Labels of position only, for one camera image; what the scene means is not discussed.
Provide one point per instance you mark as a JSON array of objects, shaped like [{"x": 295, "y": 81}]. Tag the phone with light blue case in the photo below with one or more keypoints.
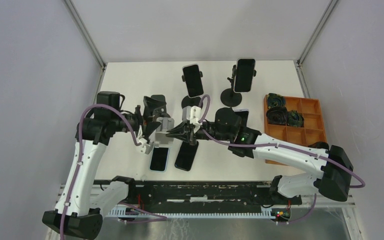
[{"x": 159, "y": 159}]

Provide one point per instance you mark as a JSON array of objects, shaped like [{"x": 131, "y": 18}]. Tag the white slotted cable duct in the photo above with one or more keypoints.
[{"x": 122, "y": 211}]

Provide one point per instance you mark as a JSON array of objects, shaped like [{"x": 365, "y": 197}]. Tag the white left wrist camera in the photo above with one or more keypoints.
[{"x": 158, "y": 138}]

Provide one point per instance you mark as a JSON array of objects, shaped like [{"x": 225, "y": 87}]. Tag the orange compartment tray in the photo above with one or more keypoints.
[{"x": 313, "y": 129}]

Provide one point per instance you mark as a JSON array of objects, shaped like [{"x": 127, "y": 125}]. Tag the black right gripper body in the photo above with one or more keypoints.
[{"x": 193, "y": 137}]

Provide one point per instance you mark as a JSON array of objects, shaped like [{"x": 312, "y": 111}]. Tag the wooden-base black plate stand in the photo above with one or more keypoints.
[{"x": 161, "y": 110}]

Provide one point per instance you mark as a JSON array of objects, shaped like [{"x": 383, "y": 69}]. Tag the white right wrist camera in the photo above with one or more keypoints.
[{"x": 192, "y": 115}]

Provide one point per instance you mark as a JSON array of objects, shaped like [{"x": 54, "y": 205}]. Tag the phone with purple case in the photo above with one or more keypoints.
[{"x": 243, "y": 114}]

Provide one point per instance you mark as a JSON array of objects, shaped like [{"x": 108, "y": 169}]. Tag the blue yellow rolled tie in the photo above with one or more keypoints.
[{"x": 275, "y": 100}]

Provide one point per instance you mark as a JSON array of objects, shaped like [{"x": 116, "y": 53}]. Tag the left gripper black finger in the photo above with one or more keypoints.
[
  {"x": 149, "y": 126},
  {"x": 150, "y": 103}
]

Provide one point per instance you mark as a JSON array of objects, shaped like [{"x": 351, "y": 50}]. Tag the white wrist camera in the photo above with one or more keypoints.
[
  {"x": 192, "y": 115},
  {"x": 158, "y": 138}
]

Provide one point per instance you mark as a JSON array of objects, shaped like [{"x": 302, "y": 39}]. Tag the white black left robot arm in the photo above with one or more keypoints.
[{"x": 76, "y": 214}]

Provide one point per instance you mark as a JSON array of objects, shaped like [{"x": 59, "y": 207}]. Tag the phone with white case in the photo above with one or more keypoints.
[{"x": 186, "y": 156}]

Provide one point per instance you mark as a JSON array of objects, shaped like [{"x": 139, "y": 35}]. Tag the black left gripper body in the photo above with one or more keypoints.
[{"x": 137, "y": 120}]

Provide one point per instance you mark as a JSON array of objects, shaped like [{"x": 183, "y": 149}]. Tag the green blue rolled tie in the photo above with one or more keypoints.
[{"x": 295, "y": 119}]

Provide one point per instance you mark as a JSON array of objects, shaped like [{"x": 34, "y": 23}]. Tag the dark brown rolled tie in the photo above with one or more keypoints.
[{"x": 277, "y": 115}]

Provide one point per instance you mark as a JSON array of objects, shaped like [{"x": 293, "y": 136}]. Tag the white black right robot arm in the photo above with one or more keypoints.
[{"x": 324, "y": 171}]

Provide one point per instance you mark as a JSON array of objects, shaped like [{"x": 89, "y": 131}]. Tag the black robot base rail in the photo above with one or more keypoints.
[{"x": 203, "y": 197}]

